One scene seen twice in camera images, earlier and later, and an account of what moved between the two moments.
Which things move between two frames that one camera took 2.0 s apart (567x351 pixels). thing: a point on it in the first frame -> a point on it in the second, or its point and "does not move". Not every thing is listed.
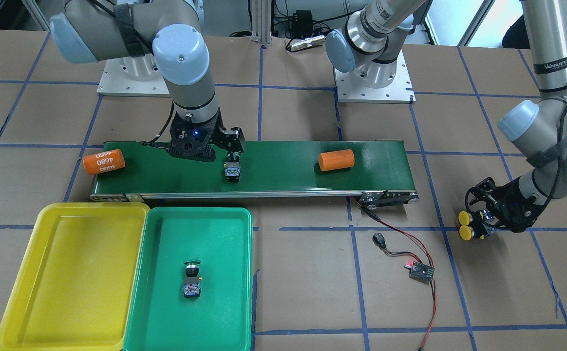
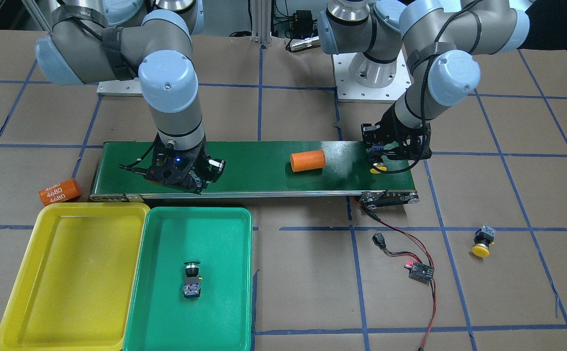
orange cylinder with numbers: (104, 162) -> (61, 192)
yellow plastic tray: (74, 290) does not move
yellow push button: (466, 232) -> (483, 237)
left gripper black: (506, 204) -> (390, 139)
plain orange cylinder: (331, 160) -> (306, 160)
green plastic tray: (221, 318) does not move
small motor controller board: (421, 271) does not move
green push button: (192, 286) does not move
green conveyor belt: (383, 172) does not move
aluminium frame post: (261, 21) does not move
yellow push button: (464, 218) -> (380, 165)
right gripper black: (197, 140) -> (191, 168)
